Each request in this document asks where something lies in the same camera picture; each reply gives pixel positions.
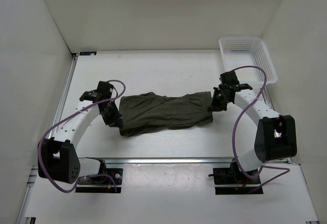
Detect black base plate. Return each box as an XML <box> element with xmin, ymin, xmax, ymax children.
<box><xmin>208</xmin><ymin>168</ymin><xmax>264</xmax><ymax>195</ymax></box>
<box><xmin>75</xmin><ymin>163</ymin><xmax>124</xmax><ymax>194</ymax></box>

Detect aluminium front rail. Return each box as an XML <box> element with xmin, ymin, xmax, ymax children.
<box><xmin>76</xmin><ymin>156</ymin><xmax>291</xmax><ymax>166</ymax></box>

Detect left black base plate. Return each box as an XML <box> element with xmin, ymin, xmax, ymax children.
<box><xmin>75</xmin><ymin>163</ymin><xmax>124</xmax><ymax>194</ymax></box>

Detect white perforated plastic basket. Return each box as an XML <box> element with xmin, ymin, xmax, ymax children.
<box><xmin>219</xmin><ymin>36</ymin><xmax>277</xmax><ymax>85</ymax></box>

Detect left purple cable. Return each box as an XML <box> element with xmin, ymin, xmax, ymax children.
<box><xmin>37</xmin><ymin>79</ymin><xmax>126</xmax><ymax>193</ymax></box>

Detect olive green shorts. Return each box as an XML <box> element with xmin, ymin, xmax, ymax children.
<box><xmin>119</xmin><ymin>92</ymin><xmax>213</xmax><ymax>137</ymax></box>

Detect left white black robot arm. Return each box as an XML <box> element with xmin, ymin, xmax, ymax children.
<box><xmin>37</xmin><ymin>80</ymin><xmax>123</xmax><ymax>188</ymax></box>

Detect small blue label sticker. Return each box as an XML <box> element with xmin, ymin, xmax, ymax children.
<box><xmin>79</xmin><ymin>51</ymin><xmax>97</xmax><ymax>56</ymax></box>

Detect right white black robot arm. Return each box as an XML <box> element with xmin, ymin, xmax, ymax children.
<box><xmin>208</xmin><ymin>71</ymin><xmax>297</xmax><ymax>183</ymax></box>

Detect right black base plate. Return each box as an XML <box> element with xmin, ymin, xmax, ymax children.
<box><xmin>208</xmin><ymin>168</ymin><xmax>264</xmax><ymax>195</ymax></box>

